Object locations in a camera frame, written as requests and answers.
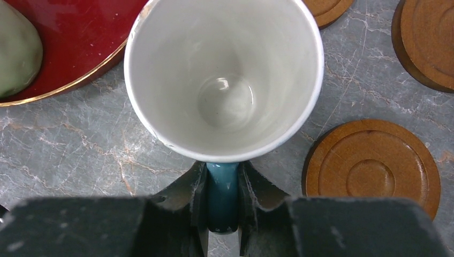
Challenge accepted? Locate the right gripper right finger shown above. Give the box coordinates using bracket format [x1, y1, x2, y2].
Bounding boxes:
[238, 162, 448, 256]

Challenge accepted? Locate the blue mug white inside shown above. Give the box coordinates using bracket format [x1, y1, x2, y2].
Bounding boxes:
[124, 1, 324, 235]

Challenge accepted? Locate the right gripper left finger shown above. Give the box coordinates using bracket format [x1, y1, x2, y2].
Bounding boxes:
[1, 162, 208, 256]

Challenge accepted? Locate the red round tray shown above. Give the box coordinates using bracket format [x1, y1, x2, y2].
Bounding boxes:
[1, 0, 146, 107]

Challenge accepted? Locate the light green mug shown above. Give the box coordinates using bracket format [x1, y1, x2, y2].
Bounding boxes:
[1, 1, 43, 98]

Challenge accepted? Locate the brown wooden coaster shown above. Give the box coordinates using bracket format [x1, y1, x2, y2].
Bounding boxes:
[391, 1, 453, 93]
[303, 0, 354, 29]
[301, 119, 441, 218]

